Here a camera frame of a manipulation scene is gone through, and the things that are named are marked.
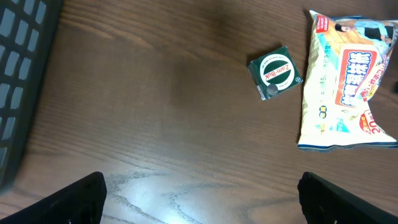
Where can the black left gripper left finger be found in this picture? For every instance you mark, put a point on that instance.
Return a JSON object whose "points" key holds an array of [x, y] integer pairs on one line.
{"points": [[79, 203]]}

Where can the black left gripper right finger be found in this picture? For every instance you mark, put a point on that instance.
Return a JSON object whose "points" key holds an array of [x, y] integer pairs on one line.
{"points": [[324, 202]]}

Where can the dark green Zam-Buk box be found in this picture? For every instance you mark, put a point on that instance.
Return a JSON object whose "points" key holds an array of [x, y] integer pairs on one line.
{"points": [[274, 73]]}

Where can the large orange white snack bag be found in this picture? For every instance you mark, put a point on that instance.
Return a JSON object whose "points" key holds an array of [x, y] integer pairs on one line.
{"points": [[347, 60]]}

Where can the black plastic mesh basket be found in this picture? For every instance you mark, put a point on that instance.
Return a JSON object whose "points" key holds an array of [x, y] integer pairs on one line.
{"points": [[28, 29]]}

